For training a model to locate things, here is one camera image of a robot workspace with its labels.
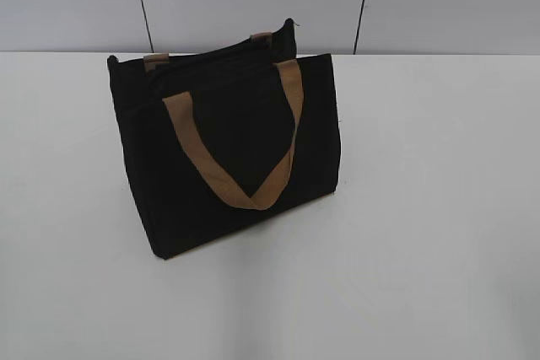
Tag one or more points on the black bag with tan handles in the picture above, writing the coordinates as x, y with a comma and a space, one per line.
216, 142

